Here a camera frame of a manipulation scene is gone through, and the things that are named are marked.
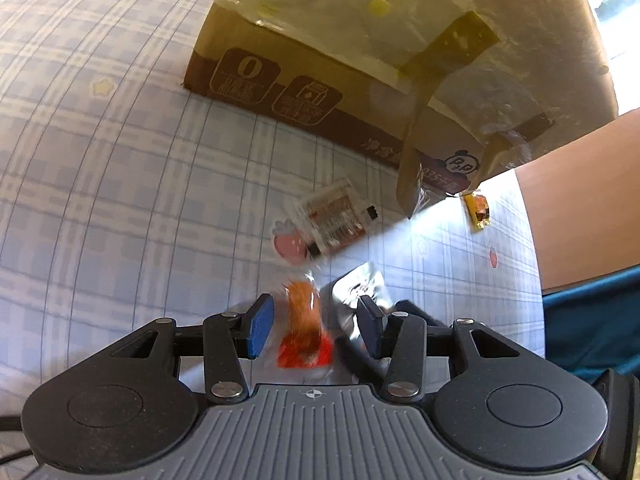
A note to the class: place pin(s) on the taped cardboard box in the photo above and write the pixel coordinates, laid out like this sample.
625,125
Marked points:
400,50

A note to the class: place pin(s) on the brown wooden board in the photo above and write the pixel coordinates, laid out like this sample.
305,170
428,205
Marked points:
585,210

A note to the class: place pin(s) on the blue cloth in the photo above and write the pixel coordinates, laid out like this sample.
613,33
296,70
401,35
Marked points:
590,330

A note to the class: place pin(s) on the small white barcode packet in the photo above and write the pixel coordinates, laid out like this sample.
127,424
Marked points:
332,217

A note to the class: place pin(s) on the silver snack packet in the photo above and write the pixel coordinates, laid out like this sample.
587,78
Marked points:
360,285

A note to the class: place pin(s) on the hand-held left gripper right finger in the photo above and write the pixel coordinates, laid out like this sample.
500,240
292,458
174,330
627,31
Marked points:
371,326

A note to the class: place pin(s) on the small yellow wrapped candy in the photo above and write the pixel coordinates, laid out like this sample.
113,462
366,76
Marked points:
477,210

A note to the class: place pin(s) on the plaid tablecloth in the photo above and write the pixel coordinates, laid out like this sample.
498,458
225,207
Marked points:
100,160

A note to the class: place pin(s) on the small orange snack packet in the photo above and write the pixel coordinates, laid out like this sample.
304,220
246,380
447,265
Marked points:
304,320

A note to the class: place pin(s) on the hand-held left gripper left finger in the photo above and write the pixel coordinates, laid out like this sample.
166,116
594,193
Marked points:
260,326

